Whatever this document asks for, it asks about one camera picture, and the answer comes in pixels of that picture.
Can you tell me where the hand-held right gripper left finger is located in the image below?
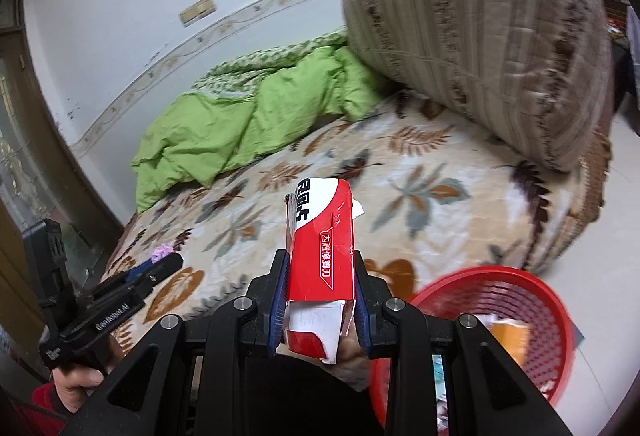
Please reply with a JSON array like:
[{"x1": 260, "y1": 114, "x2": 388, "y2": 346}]
[{"x1": 60, "y1": 249, "x2": 292, "y2": 436}]

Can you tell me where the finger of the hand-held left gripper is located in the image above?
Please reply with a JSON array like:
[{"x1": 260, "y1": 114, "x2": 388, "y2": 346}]
[
  {"x1": 94, "y1": 259, "x2": 160, "y2": 297},
  {"x1": 124, "y1": 253, "x2": 184, "y2": 303}
]

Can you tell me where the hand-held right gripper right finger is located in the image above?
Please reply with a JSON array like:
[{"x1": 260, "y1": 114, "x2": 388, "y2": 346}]
[{"x1": 354, "y1": 251, "x2": 572, "y2": 436}]

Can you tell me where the red and white torn box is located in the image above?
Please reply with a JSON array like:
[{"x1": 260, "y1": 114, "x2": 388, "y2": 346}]
[{"x1": 282, "y1": 177, "x2": 364, "y2": 365}]

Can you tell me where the orange cardboard box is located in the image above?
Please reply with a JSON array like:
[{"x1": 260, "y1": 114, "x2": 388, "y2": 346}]
[{"x1": 489, "y1": 320, "x2": 532, "y2": 369}]

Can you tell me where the red plastic basket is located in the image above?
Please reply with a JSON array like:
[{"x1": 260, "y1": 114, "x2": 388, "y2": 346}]
[{"x1": 370, "y1": 266, "x2": 577, "y2": 433}]

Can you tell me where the person's left forearm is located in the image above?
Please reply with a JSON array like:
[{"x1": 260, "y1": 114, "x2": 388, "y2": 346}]
[{"x1": 31, "y1": 383, "x2": 73, "y2": 436}]

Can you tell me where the person's left hand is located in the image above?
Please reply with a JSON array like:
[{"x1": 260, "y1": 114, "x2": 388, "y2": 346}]
[{"x1": 52, "y1": 336, "x2": 124, "y2": 414}]

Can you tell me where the leaf print blanket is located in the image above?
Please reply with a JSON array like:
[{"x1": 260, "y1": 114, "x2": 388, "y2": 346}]
[{"x1": 102, "y1": 88, "x2": 601, "y2": 332}]

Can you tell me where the green quilt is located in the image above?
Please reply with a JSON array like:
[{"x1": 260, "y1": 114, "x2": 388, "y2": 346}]
[{"x1": 131, "y1": 28, "x2": 396, "y2": 214}]

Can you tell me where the brown fringed bed cover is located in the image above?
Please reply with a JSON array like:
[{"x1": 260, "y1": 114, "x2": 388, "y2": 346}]
[{"x1": 575, "y1": 128, "x2": 615, "y2": 224}]

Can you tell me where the striped floral pillow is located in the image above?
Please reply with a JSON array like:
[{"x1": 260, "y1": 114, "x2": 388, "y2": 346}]
[{"x1": 342, "y1": 0, "x2": 614, "y2": 174}]

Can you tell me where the dark cabinet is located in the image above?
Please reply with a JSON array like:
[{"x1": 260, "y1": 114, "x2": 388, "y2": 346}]
[{"x1": 602, "y1": 0, "x2": 640, "y2": 137}]

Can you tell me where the white hanging cloth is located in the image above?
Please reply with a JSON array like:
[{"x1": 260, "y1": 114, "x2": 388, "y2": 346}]
[{"x1": 625, "y1": 6, "x2": 640, "y2": 101}]

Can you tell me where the small framed wall picture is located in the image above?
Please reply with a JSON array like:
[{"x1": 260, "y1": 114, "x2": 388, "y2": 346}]
[{"x1": 179, "y1": 0, "x2": 217, "y2": 27}]

